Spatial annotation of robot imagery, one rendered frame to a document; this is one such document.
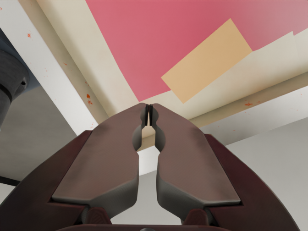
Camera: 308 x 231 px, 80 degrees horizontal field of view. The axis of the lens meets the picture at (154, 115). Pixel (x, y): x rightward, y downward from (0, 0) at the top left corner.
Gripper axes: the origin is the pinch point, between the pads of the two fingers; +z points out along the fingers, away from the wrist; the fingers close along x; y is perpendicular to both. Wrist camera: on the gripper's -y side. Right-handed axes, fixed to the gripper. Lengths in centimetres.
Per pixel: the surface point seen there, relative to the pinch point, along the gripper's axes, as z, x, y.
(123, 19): 13.7, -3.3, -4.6
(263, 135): 251, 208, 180
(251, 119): 7.1, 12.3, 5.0
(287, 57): 11.0, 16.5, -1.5
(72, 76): 11.0, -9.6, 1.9
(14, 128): 191, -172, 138
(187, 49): 12.4, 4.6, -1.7
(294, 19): 11.7, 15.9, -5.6
